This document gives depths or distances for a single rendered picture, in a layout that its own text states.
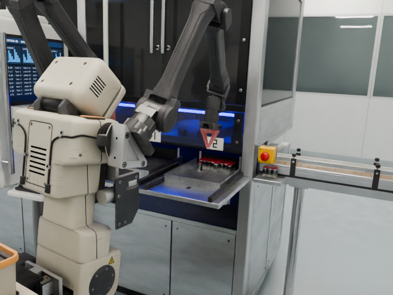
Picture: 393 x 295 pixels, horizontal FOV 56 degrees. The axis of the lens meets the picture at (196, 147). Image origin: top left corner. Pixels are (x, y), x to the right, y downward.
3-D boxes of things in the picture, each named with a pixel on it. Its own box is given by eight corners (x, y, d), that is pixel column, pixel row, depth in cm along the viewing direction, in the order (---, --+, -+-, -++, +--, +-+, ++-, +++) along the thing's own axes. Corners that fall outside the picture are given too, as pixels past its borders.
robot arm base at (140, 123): (105, 127, 98) (139, 133, 92) (123, 107, 102) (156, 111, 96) (119, 149, 104) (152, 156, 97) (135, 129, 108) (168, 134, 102)
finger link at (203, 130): (219, 148, 154) (221, 126, 153) (213, 148, 147) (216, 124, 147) (204, 147, 156) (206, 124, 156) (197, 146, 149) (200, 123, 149)
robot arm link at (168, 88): (193, -22, 107) (224, -15, 104) (203, 4, 120) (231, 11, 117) (130, 117, 104) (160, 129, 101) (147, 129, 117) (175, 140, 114)
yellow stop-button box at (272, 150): (261, 159, 176) (262, 144, 175) (276, 161, 173) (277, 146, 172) (257, 162, 169) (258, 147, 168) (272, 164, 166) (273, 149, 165)
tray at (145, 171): (140, 155, 206) (140, 149, 205) (182, 162, 196) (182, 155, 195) (101, 170, 175) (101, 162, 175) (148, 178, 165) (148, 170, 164)
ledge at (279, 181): (260, 174, 185) (261, 171, 185) (286, 178, 180) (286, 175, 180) (253, 182, 173) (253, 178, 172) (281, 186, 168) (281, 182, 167)
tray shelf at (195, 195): (132, 157, 208) (133, 154, 208) (253, 177, 181) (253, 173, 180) (72, 179, 165) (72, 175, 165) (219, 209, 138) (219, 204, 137)
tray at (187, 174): (196, 164, 192) (196, 157, 192) (244, 171, 182) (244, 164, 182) (164, 181, 162) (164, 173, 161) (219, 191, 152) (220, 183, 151)
